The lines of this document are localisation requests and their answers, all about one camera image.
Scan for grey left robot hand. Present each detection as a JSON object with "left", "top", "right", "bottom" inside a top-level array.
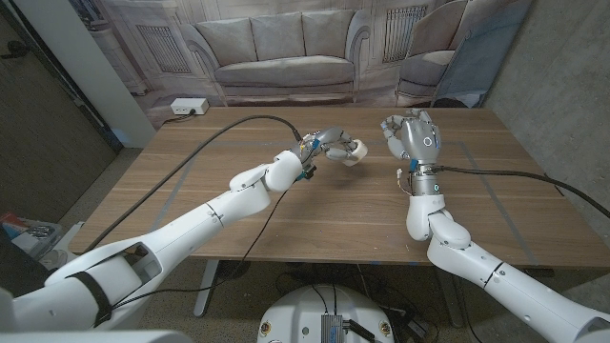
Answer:
[{"left": 298, "top": 126, "right": 359, "bottom": 164}]

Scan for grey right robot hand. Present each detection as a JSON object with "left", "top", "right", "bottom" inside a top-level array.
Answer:
[{"left": 379, "top": 108, "right": 443, "bottom": 166}]

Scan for white smiley sticker tape roll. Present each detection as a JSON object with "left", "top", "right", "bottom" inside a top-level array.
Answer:
[{"left": 340, "top": 138, "right": 369, "bottom": 168}]

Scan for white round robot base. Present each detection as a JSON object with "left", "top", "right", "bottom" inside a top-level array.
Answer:
[{"left": 256, "top": 284, "right": 396, "bottom": 343}]

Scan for printed living room backdrop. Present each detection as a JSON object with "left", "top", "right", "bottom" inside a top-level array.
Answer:
[{"left": 69, "top": 0, "right": 535, "bottom": 130}]

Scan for blue grey leaning board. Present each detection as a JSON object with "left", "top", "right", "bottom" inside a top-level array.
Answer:
[{"left": 431, "top": 0, "right": 535, "bottom": 109}]

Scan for white power strip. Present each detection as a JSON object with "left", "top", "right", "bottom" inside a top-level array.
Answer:
[{"left": 170, "top": 97, "right": 210, "bottom": 116}]

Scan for grey metal table leg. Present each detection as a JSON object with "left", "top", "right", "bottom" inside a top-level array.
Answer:
[
  {"left": 436, "top": 265, "right": 466, "bottom": 329},
  {"left": 193, "top": 259, "right": 220, "bottom": 318}
]

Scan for black power adapter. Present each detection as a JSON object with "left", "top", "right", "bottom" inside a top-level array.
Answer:
[{"left": 403, "top": 317, "right": 431, "bottom": 340}]

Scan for silver electronics box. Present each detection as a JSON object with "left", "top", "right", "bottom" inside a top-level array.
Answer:
[{"left": 319, "top": 313, "right": 345, "bottom": 343}]

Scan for black bulky object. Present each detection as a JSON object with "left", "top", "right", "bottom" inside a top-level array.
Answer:
[{"left": 0, "top": 223, "right": 51, "bottom": 299}]

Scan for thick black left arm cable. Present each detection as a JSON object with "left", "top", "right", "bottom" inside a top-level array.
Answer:
[{"left": 81, "top": 113, "right": 304, "bottom": 252}]

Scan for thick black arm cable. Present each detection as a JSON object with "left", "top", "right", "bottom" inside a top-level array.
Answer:
[
  {"left": 81, "top": 113, "right": 304, "bottom": 252},
  {"left": 428, "top": 164, "right": 610, "bottom": 219}
]

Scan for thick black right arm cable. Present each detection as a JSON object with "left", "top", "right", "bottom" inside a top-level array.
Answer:
[{"left": 428, "top": 164, "right": 610, "bottom": 219}]

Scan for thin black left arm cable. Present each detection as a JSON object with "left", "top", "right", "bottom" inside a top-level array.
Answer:
[{"left": 109, "top": 188, "right": 290, "bottom": 309}]

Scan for black power strip cord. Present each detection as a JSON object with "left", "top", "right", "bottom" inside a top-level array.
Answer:
[{"left": 164, "top": 110, "right": 197, "bottom": 125}]

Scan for tangled black floor cables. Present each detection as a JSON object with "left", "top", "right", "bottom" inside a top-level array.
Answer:
[{"left": 274, "top": 264, "right": 433, "bottom": 343}]

